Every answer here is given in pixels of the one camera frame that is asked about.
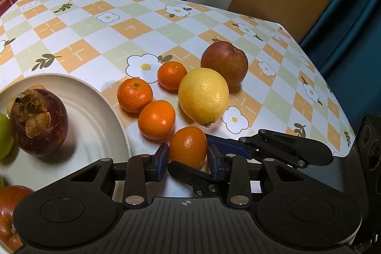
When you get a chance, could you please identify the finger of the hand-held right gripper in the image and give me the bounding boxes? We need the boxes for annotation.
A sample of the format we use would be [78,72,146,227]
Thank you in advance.
[167,161,227,197]
[205,129,333,169]

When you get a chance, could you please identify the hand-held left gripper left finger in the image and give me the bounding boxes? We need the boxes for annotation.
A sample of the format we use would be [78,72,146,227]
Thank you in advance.
[70,143,170,210]

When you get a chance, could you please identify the teal curtain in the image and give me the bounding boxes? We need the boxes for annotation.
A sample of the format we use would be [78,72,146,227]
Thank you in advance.
[299,0,381,135]

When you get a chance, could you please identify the yellow lemon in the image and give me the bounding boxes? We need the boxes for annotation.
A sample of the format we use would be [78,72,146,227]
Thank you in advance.
[178,67,230,127]

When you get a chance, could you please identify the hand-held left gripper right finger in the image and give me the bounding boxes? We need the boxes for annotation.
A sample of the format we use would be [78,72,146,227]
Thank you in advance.
[207,144,308,209]

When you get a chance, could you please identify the dark purple mangosteen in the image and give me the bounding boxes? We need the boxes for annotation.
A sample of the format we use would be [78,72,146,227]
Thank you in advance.
[10,88,69,157]

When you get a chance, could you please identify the orange tangerine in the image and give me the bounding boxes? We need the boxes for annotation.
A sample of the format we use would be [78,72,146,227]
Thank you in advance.
[138,100,176,140]
[117,78,153,113]
[157,61,188,91]
[169,127,208,169]

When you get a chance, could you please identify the checkered floral tablecloth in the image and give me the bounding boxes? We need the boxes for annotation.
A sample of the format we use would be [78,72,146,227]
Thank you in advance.
[0,0,357,204]

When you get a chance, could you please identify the red-brown apple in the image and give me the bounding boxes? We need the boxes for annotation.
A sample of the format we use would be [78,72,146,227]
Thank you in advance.
[201,41,249,87]
[0,185,35,253]

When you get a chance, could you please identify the white oval plate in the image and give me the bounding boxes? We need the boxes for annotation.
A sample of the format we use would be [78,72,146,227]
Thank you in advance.
[0,73,131,254]

